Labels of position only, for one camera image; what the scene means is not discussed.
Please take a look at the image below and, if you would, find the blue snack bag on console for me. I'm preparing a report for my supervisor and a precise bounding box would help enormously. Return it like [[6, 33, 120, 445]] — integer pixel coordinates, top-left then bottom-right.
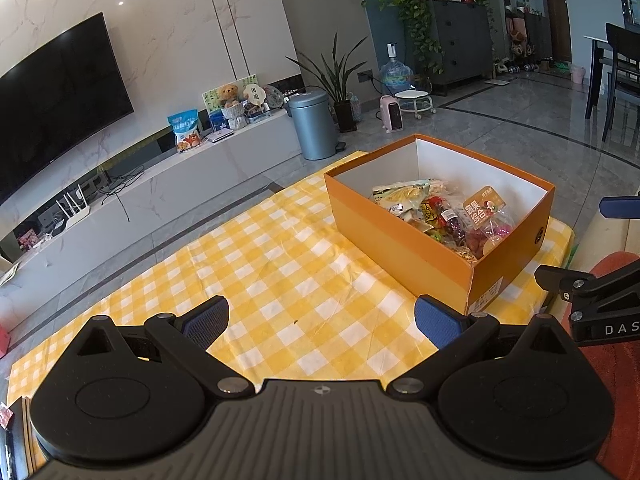
[[167, 108, 202, 153]]

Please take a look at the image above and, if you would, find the trailing green vine plant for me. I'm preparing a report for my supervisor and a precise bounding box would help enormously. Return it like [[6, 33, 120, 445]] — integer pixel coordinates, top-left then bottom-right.
[[378, 0, 442, 76]]

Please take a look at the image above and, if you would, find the white round stool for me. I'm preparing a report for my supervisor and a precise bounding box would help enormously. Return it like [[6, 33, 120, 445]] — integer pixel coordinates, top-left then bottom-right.
[[395, 89, 436, 120]]

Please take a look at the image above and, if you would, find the tall green potted plant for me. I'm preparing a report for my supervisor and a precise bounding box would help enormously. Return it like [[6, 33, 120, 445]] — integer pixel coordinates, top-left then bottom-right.
[[288, 34, 368, 133]]

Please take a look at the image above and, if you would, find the pink tissue box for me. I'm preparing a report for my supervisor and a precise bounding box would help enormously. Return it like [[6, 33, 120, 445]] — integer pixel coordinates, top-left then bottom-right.
[[0, 326, 11, 358]]

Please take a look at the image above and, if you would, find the blue water jug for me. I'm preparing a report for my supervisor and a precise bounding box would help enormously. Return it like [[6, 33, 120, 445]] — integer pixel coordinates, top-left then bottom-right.
[[380, 42, 413, 96]]

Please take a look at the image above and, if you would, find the orange cardboard box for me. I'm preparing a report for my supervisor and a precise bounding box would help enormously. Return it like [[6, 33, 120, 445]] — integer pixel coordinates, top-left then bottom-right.
[[326, 134, 555, 314]]

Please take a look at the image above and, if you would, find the dark dining table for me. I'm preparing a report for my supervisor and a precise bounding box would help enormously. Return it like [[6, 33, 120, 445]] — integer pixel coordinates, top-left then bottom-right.
[[585, 36, 610, 120]]

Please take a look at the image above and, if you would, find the yellow checkered tablecloth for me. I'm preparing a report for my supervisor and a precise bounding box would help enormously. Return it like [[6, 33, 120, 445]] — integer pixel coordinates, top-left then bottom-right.
[[4, 149, 576, 406]]

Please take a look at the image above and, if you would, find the black television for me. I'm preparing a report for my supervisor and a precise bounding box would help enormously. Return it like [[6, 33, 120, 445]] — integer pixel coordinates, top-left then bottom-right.
[[1, 13, 134, 200]]

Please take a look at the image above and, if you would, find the green chips bag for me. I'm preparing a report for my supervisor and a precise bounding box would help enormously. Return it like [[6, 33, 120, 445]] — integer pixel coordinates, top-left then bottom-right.
[[371, 180, 431, 217]]

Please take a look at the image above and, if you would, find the white tv console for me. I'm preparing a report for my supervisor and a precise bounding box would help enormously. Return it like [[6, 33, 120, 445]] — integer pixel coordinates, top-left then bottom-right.
[[1, 110, 300, 330]]

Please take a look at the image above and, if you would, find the teddy bear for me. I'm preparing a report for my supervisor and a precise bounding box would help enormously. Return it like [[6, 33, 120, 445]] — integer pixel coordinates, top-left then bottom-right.
[[217, 84, 240, 108]]

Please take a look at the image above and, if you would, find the white wifi router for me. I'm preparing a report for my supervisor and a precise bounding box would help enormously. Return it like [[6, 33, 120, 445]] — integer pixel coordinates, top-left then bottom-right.
[[55, 185, 90, 229]]

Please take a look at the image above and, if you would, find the black dining chair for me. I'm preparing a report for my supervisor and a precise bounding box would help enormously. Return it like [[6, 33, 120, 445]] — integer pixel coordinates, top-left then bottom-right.
[[602, 23, 640, 142]]

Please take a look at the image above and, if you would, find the pink space heater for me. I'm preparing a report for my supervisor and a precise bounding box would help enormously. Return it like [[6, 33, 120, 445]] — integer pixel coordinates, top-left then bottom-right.
[[380, 96, 404, 132]]

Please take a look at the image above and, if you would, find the orange dried fruit bag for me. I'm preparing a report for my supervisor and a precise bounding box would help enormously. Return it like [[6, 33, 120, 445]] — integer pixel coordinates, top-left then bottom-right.
[[463, 185, 514, 259]]

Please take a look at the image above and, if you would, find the grey pedal trash bin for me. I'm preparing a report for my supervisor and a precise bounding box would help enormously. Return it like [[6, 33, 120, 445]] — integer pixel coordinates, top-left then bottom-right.
[[288, 90, 338, 160]]

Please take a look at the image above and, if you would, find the dark grey cabinet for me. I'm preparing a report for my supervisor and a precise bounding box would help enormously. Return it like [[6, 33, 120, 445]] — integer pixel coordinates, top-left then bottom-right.
[[430, 0, 492, 91]]

